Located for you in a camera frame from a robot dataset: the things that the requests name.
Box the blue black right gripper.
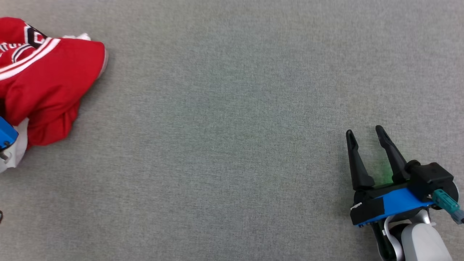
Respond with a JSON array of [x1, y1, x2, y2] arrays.
[[345, 125, 436, 228]]

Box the teal right cable connector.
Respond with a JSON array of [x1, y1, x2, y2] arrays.
[[432, 188, 464, 224]]

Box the red shirt white sleeves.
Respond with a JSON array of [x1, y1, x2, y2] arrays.
[[0, 17, 109, 147]]

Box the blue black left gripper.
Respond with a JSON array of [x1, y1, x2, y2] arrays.
[[0, 117, 18, 160]]

